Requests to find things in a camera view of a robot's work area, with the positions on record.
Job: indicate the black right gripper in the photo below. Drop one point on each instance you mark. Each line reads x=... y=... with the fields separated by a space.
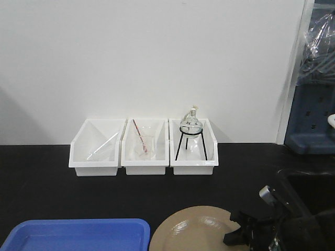
x=271 y=233

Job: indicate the beige plate black rim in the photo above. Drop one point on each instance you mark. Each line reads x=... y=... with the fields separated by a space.
x=195 y=228

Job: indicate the blue plastic tray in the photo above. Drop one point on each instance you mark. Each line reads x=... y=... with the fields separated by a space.
x=84 y=234

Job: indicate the blue perforated cabinet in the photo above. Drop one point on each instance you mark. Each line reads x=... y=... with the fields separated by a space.
x=308 y=130

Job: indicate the white bin right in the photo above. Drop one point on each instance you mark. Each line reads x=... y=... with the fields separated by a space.
x=196 y=156

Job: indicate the white bin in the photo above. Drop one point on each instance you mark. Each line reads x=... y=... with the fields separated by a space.
x=91 y=133
x=196 y=156
x=161 y=160

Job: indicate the round glass flask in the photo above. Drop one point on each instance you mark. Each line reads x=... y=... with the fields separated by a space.
x=190 y=126

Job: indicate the red glass stirring rod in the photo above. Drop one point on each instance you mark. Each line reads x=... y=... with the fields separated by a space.
x=140 y=137

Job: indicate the clear plastic wrapped equipment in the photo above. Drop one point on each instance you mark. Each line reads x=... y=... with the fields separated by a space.
x=318 y=57

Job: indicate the white bin middle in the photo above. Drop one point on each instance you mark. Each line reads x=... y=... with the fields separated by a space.
x=161 y=160

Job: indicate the glass beaker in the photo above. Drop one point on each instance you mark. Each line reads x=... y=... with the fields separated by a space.
x=149 y=140

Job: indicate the white bin left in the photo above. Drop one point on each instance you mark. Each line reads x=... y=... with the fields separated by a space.
x=91 y=133

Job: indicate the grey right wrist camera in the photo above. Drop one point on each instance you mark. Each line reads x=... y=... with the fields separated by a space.
x=272 y=197

